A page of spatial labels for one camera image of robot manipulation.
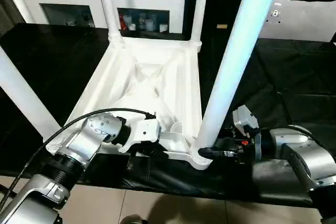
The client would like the white plastic table top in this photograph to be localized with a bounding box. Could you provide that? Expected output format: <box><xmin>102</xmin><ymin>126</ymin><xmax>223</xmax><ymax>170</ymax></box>
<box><xmin>43</xmin><ymin>36</ymin><xmax>218</xmax><ymax>171</ymax></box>

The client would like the white plastic table leg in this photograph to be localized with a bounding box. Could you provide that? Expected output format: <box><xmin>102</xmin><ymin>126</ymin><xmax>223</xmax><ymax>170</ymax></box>
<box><xmin>195</xmin><ymin>0</ymin><xmax>286</xmax><ymax>154</ymax></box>
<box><xmin>189</xmin><ymin>0</ymin><xmax>211</xmax><ymax>46</ymax></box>
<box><xmin>98</xmin><ymin>0</ymin><xmax>124</xmax><ymax>49</ymax></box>
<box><xmin>0</xmin><ymin>46</ymin><xmax>65</xmax><ymax>143</ymax></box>

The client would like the brown rounded robot part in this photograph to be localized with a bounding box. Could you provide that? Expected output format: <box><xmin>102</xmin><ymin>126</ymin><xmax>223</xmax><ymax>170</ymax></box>
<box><xmin>121</xmin><ymin>215</ymin><xmax>146</xmax><ymax>224</ymax></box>

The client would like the light grey cushion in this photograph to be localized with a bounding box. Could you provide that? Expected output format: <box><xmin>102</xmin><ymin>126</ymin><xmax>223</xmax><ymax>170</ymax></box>
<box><xmin>258</xmin><ymin>0</ymin><xmax>336</xmax><ymax>42</ymax></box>

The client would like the black cabinet with yellow label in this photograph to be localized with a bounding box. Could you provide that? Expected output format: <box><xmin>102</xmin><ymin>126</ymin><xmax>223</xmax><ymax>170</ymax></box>
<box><xmin>183</xmin><ymin>0</ymin><xmax>247</xmax><ymax>40</ymax></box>

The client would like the white sideboard with glass doors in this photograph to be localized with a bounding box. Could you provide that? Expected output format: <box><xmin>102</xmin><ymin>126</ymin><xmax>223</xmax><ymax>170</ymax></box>
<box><xmin>18</xmin><ymin>0</ymin><xmax>186</xmax><ymax>34</ymax></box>

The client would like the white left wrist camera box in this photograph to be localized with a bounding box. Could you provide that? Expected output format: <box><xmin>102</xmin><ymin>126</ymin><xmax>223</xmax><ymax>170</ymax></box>
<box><xmin>117</xmin><ymin>119</ymin><xmax>161</xmax><ymax>154</ymax></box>

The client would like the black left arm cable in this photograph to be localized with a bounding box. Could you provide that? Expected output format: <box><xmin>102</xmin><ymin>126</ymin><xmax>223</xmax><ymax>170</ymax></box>
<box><xmin>0</xmin><ymin>107</ymin><xmax>158</xmax><ymax>204</ymax></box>

